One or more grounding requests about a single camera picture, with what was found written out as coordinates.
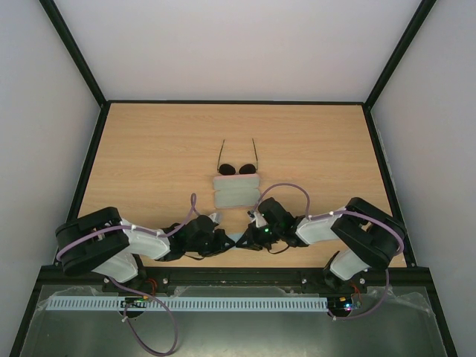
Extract controller circuit board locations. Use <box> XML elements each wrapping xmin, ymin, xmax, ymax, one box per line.
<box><xmin>119</xmin><ymin>296</ymin><xmax>154</xmax><ymax>309</ymax></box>
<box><xmin>327</xmin><ymin>293</ymin><xmax>363</xmax><ymax>313</ymax></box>

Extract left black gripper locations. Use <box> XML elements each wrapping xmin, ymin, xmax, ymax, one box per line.
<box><xmin>186</xmin><ymin>228</ymin><xmax>236</xmax><ymax>257</ymax></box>

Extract left controller circuit board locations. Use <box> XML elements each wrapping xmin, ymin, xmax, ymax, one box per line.
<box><xmin>119</xmin><ymin>296</ymin><xmax>154</xmax><ymax>309</ymax></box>

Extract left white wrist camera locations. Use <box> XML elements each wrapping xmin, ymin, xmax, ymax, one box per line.
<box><xmin>208</xmin><ymin>212</ymin><xmax>222</xmax><ymax>225</ymax></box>

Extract pink glasses case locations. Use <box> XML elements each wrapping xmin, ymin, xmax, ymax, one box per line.
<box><xmin>213</xmin><ymin>174</ymin><xmax>261</xmax><ymax>208</ymax></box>

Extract light blue slotted cable duct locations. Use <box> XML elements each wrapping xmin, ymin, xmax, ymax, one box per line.
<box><xmin>46</xmin><ymin>296</ymin><xmax>328</xmax><ymax>312</ymax></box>

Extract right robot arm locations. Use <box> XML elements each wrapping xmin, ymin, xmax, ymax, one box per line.
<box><xmin>236</xmin><ymin>197</ymin><xmax>405</xmax><ymax>292</ymax></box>

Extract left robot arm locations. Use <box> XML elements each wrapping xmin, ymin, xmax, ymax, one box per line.
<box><xmin>55</xmin><ymin>207</ymin><xmax>236</xmax><ymax>291</ymax></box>

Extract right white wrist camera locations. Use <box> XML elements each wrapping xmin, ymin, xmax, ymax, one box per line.
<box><xmin>247</xmin><ymin>210</ymin><xmax>268</xmax><ymax>228</ymax></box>

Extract right controller circuit board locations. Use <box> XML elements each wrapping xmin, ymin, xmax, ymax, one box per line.
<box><xmin>327</xmin><ymin>293</ymin><xmax>363</xmax><ymax>313</ymax></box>

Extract light blue cleaning cloth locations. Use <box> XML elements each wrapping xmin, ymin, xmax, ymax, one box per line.
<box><xmin>228</xmin><ymin>233</ymin><xmax>243</xmax><ymax>242</ymax></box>

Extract black round sunglasses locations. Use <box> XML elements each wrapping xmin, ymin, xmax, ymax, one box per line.
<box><xmin>216</xmin><ymin>138</ymin><xmax>259</xmax><ymax>176</ymax></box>

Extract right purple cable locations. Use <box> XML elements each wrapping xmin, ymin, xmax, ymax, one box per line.
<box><xmin>252</xmin><ymin>182</ymin><xmax>405</xmax><ymax>321</ymax></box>

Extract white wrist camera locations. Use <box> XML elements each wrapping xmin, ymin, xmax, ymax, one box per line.
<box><xmin>208</xmin><ymin>212</ymin><xmax>222</xmax><ymax>225</ymax></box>
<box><xmin>247</xmin><ymin>210</ymin><xmax>268</xmax><ymax>228</ymax></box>

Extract black aluminium frame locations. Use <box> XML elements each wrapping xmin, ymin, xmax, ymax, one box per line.
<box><xmin>10</xmin><ymin>1</ymin><xmax>457</xmax><ymax>356</ymax></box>

